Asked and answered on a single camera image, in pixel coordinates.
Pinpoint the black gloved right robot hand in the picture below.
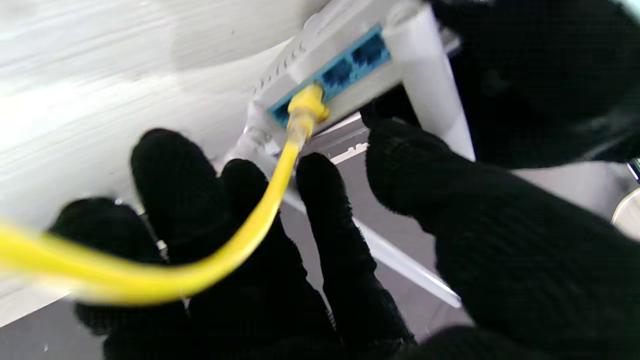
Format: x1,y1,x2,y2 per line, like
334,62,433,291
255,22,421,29
47,119,640,360

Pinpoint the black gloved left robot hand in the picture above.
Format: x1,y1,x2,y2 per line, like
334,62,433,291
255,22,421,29
359,0,640,170

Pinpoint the white router with antennas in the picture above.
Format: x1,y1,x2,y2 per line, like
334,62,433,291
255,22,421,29
222,0,476,166

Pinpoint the yellow Ethernet cable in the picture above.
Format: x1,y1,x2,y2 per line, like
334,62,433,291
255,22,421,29
0,84,331,307

